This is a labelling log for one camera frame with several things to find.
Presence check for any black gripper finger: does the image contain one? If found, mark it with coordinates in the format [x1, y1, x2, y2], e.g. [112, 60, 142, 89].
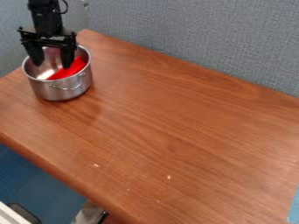
[60, 46, 74, 69]
[22, 42, 44, 67]

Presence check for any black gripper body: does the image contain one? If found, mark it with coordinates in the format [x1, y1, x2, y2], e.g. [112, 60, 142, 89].
[17, 26, 77, 49]

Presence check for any red rectangular block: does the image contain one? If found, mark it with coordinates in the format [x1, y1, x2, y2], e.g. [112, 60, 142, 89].
[46, 56, 86, 81]

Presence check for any metal pot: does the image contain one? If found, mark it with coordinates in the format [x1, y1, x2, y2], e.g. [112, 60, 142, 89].
[22, 45, 92, 101]

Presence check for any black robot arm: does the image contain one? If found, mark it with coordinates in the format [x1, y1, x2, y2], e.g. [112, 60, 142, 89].
[17, 0, 77, 69]

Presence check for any metal table leg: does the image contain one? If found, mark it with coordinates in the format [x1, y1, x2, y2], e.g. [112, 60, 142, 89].
[70, 201, 108, 224]

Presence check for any black cable loop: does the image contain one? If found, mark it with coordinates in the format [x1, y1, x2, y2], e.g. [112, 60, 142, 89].
[56, 0, 69, 15]

